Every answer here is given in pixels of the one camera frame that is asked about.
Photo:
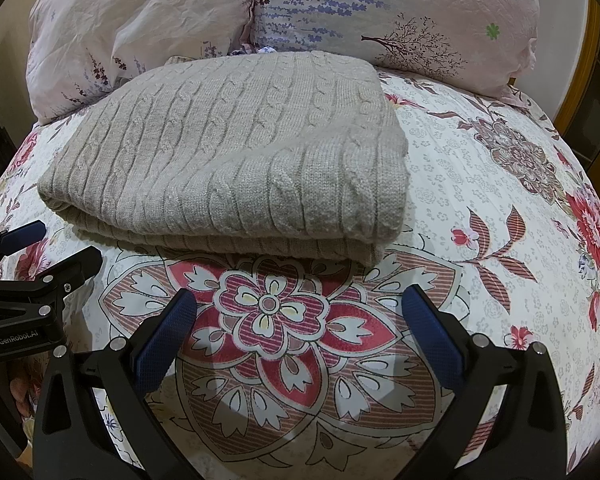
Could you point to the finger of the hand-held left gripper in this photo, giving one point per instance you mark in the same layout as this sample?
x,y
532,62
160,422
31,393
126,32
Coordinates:
x,y
70,270
22,234

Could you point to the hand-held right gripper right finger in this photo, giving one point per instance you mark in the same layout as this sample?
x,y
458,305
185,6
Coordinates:
x,y
434,336

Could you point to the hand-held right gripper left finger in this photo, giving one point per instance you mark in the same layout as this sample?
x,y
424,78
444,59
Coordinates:
x,y
161,336

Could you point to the floral bed sheet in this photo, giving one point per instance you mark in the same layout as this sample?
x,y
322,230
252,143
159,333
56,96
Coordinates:
x,y
430,240

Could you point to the pink floral pillow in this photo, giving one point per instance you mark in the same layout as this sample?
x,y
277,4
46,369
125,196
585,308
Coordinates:
x,y
130,25
400,15

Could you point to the wooden headboard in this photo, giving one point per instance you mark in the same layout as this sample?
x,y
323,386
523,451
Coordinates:
x,y
577,80

